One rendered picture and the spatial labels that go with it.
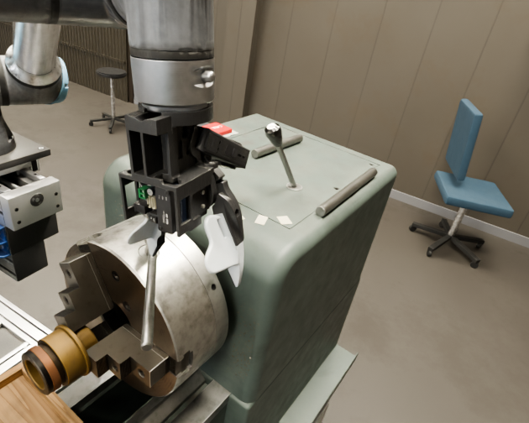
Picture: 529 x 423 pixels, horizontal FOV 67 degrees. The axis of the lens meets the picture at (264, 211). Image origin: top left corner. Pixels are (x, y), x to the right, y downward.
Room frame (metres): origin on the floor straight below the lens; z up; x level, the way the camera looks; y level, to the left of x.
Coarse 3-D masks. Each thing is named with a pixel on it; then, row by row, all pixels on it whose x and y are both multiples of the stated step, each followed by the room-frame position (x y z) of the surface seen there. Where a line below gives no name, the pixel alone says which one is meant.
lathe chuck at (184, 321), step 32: (128, 224) 0.58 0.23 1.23; (96, 256) 0.50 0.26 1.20; (128, 256) 0.48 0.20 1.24; (160, 256) 0.50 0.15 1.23; (128, 288) 0.46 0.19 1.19; (160, 288) 0.45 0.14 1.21; (192, 288) 0.48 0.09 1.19; (96, 320) 0.51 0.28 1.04; (128, 320) 0.46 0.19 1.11; (160, 320) 0.43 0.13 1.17; (192, 320) 0.45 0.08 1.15; (192, 352) 0.43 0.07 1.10; (160, 384) 0.42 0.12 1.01
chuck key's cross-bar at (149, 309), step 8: (152, 264) 0.40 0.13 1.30; (152, 272) 0.38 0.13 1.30; (152, 280) 0.37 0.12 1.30; (152, 288) 0.35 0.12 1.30; (144, 296) 0.34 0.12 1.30; (152, 296) 0.34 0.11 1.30; (144, 304) 0.33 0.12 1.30; (152, 304) 0.33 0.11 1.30; (144, 312) 0.31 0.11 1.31; (152, 312) 0.31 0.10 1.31; (144, 320) 0.30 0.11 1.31; (152, 320) 0.30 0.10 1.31; (144, 328) 0.29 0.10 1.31; (152, 328) 0.29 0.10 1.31; (144, 336) 0.28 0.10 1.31; (152, 336) 0.28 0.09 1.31; (144, 344) 0.27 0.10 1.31; (152, 344) 0.27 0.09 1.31
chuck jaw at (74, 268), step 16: (80, 256) 0.50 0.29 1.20; (64, 272) 0.49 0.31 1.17; (80, 272) 0.48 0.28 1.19; (96, 272) 0.50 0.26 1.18; (80, 288) 0.46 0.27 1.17; (96, 288) 0.48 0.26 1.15; (64, 304) 0.46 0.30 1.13; (80, 304) 0.45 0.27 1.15; (96, 304) 0.47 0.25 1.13; (112, 304) 0.48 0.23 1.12; (64, 320) 0.42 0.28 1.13; (80, 320) 0.43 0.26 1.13
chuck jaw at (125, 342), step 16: (112, 336) 0.44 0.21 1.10; (128, 336) 0.44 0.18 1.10; (96, 352) 0.40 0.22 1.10; (112, 352) 0.40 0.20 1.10; (128, 352) 0.41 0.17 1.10; (144, 352) 0.41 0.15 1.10; (160, 352) 0.42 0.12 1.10; (96, 368) 0.38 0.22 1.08; (112, 368) 0.40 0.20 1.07; (128, 368) 0.40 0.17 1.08; (144, 368) 0.39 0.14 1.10; (160, 368) 0.40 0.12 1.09; (176, 368) 0.41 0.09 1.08
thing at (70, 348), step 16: (48, 336) 0.40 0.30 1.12; (64, 336) 0.40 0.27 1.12; (80, 336) 0.42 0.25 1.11; (32, 352) 0.37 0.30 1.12; (48, 352) 0.38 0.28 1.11; (64, 352) 0.38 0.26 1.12; (80, 352) 0.39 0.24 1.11; (32, 368) 0.38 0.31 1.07; (48, 368) 0.35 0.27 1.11; (64, 368) 0.37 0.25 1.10; (80, 368) 0.38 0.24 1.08; (48, 384) 0.34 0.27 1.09; (64, 384) 0.37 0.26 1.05
